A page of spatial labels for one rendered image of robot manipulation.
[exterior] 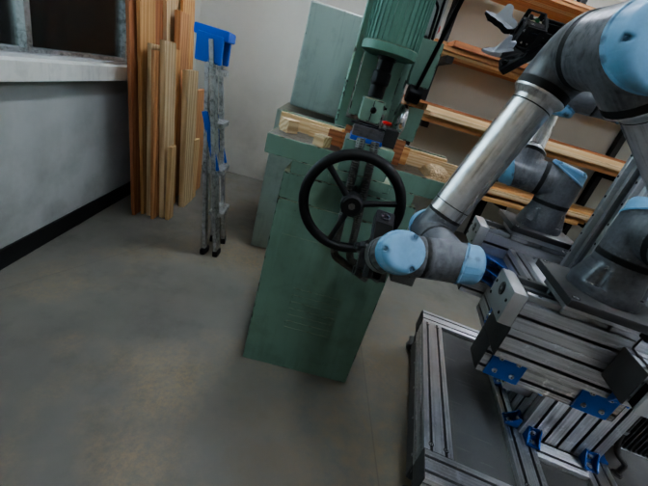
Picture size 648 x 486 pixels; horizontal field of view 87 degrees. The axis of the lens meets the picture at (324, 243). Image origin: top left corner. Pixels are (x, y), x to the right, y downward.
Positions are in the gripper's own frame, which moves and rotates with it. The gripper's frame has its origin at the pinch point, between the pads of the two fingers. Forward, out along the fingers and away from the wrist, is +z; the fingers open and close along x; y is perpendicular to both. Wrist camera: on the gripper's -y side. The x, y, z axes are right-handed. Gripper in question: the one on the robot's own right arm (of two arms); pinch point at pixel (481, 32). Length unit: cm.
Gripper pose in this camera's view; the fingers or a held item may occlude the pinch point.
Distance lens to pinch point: 119.2
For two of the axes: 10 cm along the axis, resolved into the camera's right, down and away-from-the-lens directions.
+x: -2.3, 9.1, -3.6
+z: -9.6, -2.6, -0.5
